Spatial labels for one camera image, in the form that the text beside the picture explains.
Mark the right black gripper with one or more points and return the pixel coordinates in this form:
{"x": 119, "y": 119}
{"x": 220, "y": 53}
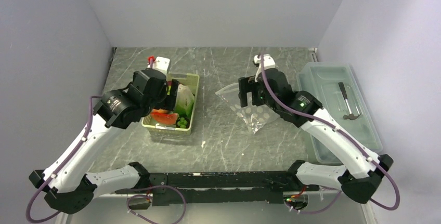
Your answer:
{"x": 246, "y": 84}

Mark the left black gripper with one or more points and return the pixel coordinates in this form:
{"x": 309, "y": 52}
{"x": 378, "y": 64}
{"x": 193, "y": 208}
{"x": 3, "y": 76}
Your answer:
{"x": 170, "y": 101}

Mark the green perforated plastic basket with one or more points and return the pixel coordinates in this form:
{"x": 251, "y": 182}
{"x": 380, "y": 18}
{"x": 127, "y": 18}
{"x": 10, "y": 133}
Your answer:
{"x": 191, "y": 80}

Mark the clear polka dot zip bag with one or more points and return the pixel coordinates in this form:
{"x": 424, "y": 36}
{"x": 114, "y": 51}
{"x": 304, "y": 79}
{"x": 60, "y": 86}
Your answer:
{"x": 255, "y": 117}

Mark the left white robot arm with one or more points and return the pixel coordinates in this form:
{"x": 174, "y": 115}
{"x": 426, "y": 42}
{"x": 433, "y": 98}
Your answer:
{"x": 67, "y": 183}

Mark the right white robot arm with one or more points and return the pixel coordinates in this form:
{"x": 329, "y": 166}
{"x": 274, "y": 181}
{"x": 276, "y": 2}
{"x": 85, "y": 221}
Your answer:
{"x": 361, "y": 170}

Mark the green cabbage toy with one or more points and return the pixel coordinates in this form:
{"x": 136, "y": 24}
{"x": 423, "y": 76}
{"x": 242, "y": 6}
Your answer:
{"x": 185, "y": 101}

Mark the green grapes toy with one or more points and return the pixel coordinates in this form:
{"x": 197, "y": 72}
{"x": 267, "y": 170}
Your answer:
{"x": 183, "y": 123}

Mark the clear plastic storage box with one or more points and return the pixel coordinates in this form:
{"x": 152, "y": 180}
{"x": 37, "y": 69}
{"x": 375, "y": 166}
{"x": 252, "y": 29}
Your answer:
{"x": 321, "y": 80}

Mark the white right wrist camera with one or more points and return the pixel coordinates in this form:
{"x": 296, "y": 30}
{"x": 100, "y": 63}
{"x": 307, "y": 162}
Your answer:
{"x": 263, "y": 62}

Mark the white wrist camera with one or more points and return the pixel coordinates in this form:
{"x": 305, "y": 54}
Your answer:
{"x": 263, "y": 62}
{"x": 159, "y": 63}

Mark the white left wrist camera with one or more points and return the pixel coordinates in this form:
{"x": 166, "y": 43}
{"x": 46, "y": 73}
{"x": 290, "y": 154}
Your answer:
{"x": 159, "y": 63}

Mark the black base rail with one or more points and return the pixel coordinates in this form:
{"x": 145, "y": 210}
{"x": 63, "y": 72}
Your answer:
{"x": 221, "y": 187}

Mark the black handled hammer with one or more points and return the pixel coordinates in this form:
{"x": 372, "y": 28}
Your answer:
{"x": 350, "y": 116}

